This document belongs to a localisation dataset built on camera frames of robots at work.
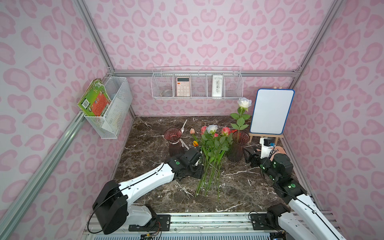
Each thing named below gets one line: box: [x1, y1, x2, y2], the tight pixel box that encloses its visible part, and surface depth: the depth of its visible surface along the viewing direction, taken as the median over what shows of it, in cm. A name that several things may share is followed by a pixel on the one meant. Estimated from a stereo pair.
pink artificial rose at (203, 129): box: [200, 126, 207, 135], surface depth 108 cm
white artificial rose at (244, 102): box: [230, 97, 252, 141], surface depth 81 cm
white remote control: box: [211, 75, 223, 97], surface depth 94 cm
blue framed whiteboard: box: [250, 88, 295, 135], surface depth 94 cm
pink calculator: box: [176, 77, 191, 97], surface depth 96 cm
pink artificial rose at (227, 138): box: [219, 127, 233, 151], surface depth 102 cm
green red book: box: [77, 78, 112, 117], surface depth 73 cm
